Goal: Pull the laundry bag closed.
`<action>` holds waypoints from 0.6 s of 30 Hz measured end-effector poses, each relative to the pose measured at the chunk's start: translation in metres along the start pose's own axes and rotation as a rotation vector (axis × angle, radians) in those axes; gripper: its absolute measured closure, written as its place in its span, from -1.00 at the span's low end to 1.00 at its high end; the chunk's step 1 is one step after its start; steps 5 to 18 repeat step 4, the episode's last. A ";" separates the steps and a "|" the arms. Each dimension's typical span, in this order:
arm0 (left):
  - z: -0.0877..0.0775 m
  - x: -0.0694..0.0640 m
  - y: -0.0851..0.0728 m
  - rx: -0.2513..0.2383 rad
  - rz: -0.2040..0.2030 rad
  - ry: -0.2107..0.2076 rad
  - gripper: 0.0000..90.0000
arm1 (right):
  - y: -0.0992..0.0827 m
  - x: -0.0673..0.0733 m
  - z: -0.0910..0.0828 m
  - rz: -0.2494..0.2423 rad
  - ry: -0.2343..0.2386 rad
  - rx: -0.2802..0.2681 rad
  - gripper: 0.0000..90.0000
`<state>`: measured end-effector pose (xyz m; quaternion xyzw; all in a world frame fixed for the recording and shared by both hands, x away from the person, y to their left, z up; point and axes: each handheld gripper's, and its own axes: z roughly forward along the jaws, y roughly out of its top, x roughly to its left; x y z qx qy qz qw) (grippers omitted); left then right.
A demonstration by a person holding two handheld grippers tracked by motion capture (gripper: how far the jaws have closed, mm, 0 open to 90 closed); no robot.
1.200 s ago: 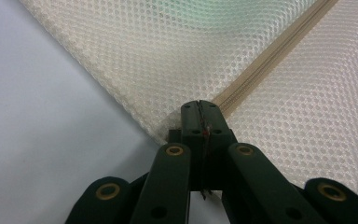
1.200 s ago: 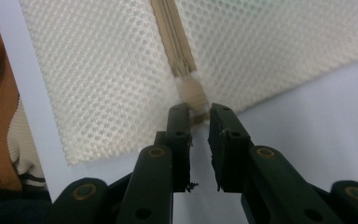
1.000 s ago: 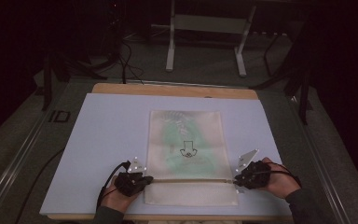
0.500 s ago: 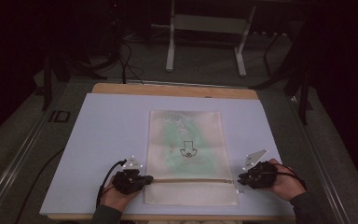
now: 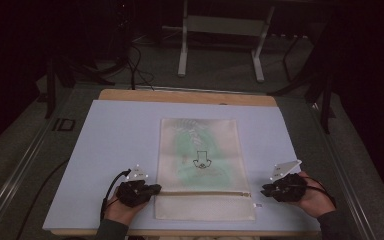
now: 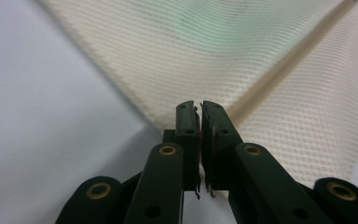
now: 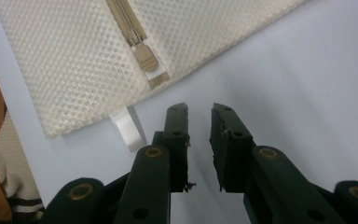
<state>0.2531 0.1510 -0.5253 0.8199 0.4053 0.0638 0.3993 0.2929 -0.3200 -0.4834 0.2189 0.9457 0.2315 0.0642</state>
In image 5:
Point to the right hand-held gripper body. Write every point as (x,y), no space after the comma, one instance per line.
(290,190)

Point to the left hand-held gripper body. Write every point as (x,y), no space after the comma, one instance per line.
(134,193)

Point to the white mesh zipper bag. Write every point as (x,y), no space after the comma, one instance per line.
(200,208)

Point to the person's left hand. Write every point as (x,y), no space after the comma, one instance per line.
(124,213)

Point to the person's right hand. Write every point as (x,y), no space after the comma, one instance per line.
(315,203)

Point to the small white label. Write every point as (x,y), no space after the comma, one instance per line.
(258,205)

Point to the green garment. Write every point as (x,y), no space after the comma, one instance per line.
(188,146)

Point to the light blue mat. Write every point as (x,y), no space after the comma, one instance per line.
(123,133)

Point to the black stand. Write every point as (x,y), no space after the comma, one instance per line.
(323,90)
(65,75)

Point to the white metal stand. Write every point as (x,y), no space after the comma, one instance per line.
(223,26)

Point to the metal floor rail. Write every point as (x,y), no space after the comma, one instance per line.
(343,173)
(11,186)

